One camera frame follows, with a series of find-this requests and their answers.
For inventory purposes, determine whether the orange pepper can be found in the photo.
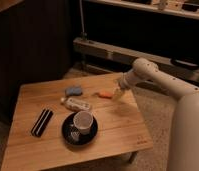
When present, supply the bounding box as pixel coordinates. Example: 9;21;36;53
97;92;113;99

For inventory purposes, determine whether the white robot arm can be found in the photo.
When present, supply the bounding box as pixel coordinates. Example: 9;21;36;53
117;58;199;171

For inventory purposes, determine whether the long grey beam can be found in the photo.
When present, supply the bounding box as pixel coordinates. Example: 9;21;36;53
73;37;199;83

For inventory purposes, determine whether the vertical metal pole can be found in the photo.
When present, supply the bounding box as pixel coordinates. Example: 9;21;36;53
79;0;87;41

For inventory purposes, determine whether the white paper cup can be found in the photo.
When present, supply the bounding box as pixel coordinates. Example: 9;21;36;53
73;111;93;135

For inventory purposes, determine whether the small wooden table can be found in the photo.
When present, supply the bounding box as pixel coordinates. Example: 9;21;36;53
1;74;153;171

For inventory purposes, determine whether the blue sponge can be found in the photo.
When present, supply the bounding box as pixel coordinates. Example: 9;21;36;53
65;87;82;96

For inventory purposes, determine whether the black round plate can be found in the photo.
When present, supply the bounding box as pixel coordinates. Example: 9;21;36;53
61;112;98;146

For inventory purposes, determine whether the background wooden shelf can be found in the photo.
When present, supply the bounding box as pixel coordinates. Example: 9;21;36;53
85;0;199;20

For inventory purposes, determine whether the black striped rectangular case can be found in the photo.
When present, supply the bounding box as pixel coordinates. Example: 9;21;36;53
31;109;53;137

